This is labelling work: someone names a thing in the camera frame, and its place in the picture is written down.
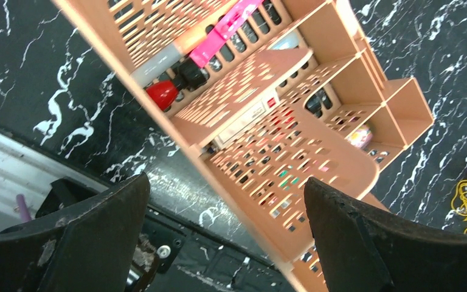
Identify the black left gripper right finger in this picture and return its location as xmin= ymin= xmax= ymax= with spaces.
xmin=304 ymin=178 xmax=467 ymax=291

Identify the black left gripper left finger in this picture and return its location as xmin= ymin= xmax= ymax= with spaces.
xmin=0 ymin=174 xmax=150 ymax=291

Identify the red black bottle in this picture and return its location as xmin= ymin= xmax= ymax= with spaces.
xmin=145 ymin=57 xmax=208 ymax=111

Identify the white box in organizer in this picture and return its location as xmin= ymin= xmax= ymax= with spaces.
xmin=212 ymin=92 xmax=280 ymax=149

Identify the pink plastic file organizer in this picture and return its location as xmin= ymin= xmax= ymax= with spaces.
xmin=56 ymin=1 xmax=434 ymax=291

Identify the pink marker pen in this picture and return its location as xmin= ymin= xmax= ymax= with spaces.
xmin=189 ymin=0 xmax=263 ymax=68

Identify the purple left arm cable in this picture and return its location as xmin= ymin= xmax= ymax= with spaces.
xmin=15 ymin=194 xmax=33 ymax=223

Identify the aluminium frame rail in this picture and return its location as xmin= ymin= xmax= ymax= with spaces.
xmin=0 ymin=133 xmax=107 ymax=232

